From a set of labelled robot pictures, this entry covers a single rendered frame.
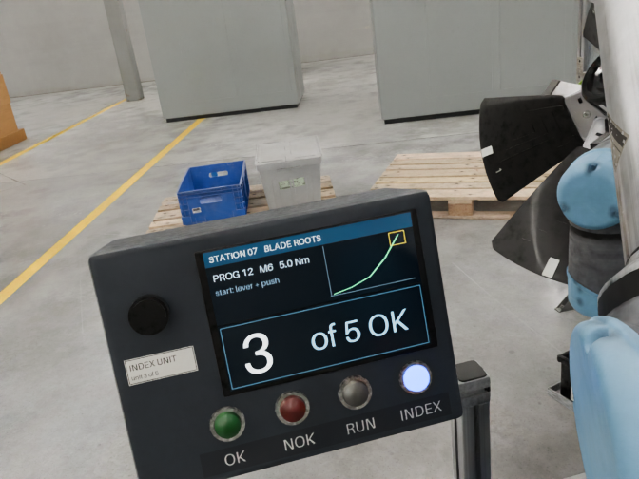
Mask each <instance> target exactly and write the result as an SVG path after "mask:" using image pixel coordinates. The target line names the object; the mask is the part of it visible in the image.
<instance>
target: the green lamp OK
mask: <svg viewBox="0 0 639 479"><path fill-rule="evenodd" d="M209 428H210V430H211V432H212V434H213V435H214V436H215V437H216V438H217V439H219V440H221V441H223V442H229V441H233V440H235V439H237V438H239V437H240V436H241V435H242V433H243V430H244V428H245V418H244V415H243V413H242V412H241V411H240V410H239V409H237V408H235V407H232V406H225V407H221V408H219V409H217V410H216V411H215V412H214V413H213V414H212V416H211V418H210V422H209Z"/></svg>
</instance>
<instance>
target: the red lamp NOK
mask: <svg viewBox="0 0 639 479"><path fill-rule="evenodd" d="M309 410H310V405H309V401H308V398H307V397H306V395H305V394H304V393H301V392H299V391H288V392H285V393H283V394H282V395H281V396H280V397H279V398H278V400H277V402H276V404H275V413H276V416H277V417H278V418H279V420H280V421H281V422H282V423H284V424H286V425H291V426H293V425H298V424H299V423H301V422H302V421H303V420H304V419H305V418H306V417H307V415H308V413H309Z"/></svg>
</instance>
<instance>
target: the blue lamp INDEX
mask: <svg viewBox="0 0 639 479"><path fill-rule="evenodd" d="M431 382H432V372H431V370H430V368H429V367H428V365H427V364H425V363H424V362H422V361H418V360H414V361H411V362H408V363H407V364H405V365H404V366H403V368H402V369H401V371H400V373H399V384H400V386H401V388H402V389H403V390H404V391H406V392H407V393H411V394H419V393H423V392H425V391H426V390H427V389H428V388H429V386H430V385H431Z"/></svg>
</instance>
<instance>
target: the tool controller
mask: <svg viewBox="0 0 639 479"><path fill-rule="evenodd" d="M88 267H89V271H90V274H91V279H92V283H93V287H94V292H95V296H96V299H97V304H98V308H99V313H100V317H101V320H102V325H103V329H104V333H105V338H106V344H107V349H108V353H109V357H110V362H111V366H112V370H113V374H114V378H115V383H116V387H117V391H118V395H119V399H120V403H121V408H122V412H123V416H124V420H125V424H126V432H127V436H128V441H129V445H130V448H131V453H132V457H133V461H134V466H135V469H136V473H137V478H138V479H227V478H231V477H235V476H239V475H242V474H246V473H249V472H253V471H257V470H260V469H267V468H271V467H275V466H278V465H281V464H285V463H289V462H293V461H297V460H300V459H303V458H307V457H311V456H315V455H319V454H322V453H326V452H329V451H333V450H339V449H343V448H347V447H351V446H355V445H358V444H361V443H365V442H369V441H373V440H377V439H379V438H383V437H387V436H391V435H395V434H399V433H402V432H406V431H412V430H416V429H419V428H423V427H427V426H431V425H434V424H438V423H441V422H445V421H449V420H453V419H457V418H459V417H460V416H462V413H463V410H462V403H461V397H460V390H459V385H458V379H457V372H456V366H455V355H454V348H453V342H452V337H451V330H450V324H449V318H448V312H447V306H446V299H445V294H444V287H443V281H442V275H441V269H440V263H439V256H438V251H437V244H436V232H435V227H434V221H433V214H432V208H431V202H430V196H429V194H428V192H427V191H426V190H422V189H403V188H380V189H376V190H371V191H366V192H360V193H356V194H351V195H346V196H341V197H335V198H331V199H326V200H321V201H311V202H307V203H302V204H297V205H291V206H286V207H282V208H277V209H271V210H266V211H261V212H257V213H252V214H246V215H241V216H237V217H232V218H226V219H221V220H213V221H208V222H202V223H197V224H192V225H187V226H182V227H177V228H172V229H167V230H163V231H157V232H152V233H147V234H142V235H138V236H132V237H127V238H122V239H114V240H113V241H111V242H109V243H108V244H107V245H105V246H104V247H102V248H101V249H99V250H98V251H96V252H95V253H93V254H92V255H90V256H89V258H88ZM282 313H284V318H285V323H286V329H287V333H288V338H289V343H290V349H291V354H292V358H293V363H294V369H295V374H296V376H293V377H289V378H285V379H281V380H277V381H273V382H269V383H265V384H260V385H257V386H253V387H249V388H245V389H240V390H236V391H233V392H231V391H230V387H229V382H228V377H227V372H226V368H225V363H224V359H223V350H222V345H221V341H220V336H219V331H218V327H222V326H226V325H231V324H236V323H240V322H245V321H248V320H253V319H257V318H262V317H266V316H273V315H278V314H282ZM414 360H418V361H422V362H424V363H425V364H427V365H428V367H429V368H430V370H431V372H432V382H431V385H430V386H429V388H428V389H427V390H426V391H425V392H423V393H419V394H411V393H407V392H406V391H404V390H403V389H402V388H401V386H400V384H399V373H400V371H401V369H402V368H403V366H404V365H405V364H407V363H408V362H411V361H414ZM351 375H360V376H363V377H364V378H366V379H367V380H368V381H369V383H370V385H371V388H372V396H371V399H370V401H369V402H368V404H367V405H366V406H364V407H363V408H361V409H357V410H351V409H348V408H346V407H345V406H343V405H342V404H341V402H340V401H339V396H338V391H339V385H340V383H341V382H342V381H343V380H344V379H345V378H347V377H348V376H351ZM288 391H299V392H301V393H304V394H305V395H306V397H307V398H308V401H309V405H310V410H309V413H308V415H307V417H306V418H305V419H304V420H303V421H302V422H301V423H299V424H298V425H293V426H291V425H286V424H284V423H282V422H281V421H280V420H279V418H278V417H277V416H276V413H275V404H276V402H277V400H278V398H279V397H280V396H281V395H282V394H283V393H285V392H288ZM225 406H232V407H235V408H237V409H239V410H240V411H241V412H242V413H243V415H244V418H245V428H244V430H243V433H242V435H241V436H240V437H239V438H237V439H235V440H233V441H229V442H223V441H221V440H219V439H217V438H216V437H215V436H214V435H213V434H212V432H211V430H210V428H209V422H210V418H211V416H212V414H213V413H214V412H215V411H216V410H217V409H219V408H221V407H225Z"/></svg>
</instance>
